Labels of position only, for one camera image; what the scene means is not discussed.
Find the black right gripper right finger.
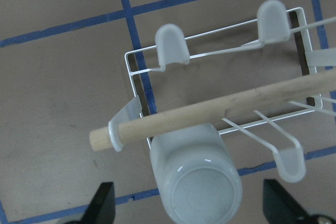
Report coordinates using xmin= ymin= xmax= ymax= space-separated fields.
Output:
xmin=263 ymin=179 xmax=315 ymax=224

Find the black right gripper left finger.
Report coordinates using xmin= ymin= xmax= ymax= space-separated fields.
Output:
xmin=79 ymin=182 xmax=116 ymax=224

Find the wooden rack dowel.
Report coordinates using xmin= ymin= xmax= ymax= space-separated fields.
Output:
xmin=89 ymin=69 xmax=335 ymax=152

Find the white plastic ikea cup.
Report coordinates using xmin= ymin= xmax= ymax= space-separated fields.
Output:
xmin=150 ymin=123 xmax=243 ymax=223

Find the white wire cup rack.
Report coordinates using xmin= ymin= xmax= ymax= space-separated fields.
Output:
xmin=108 ymin=0 xmax=336 ymax=184

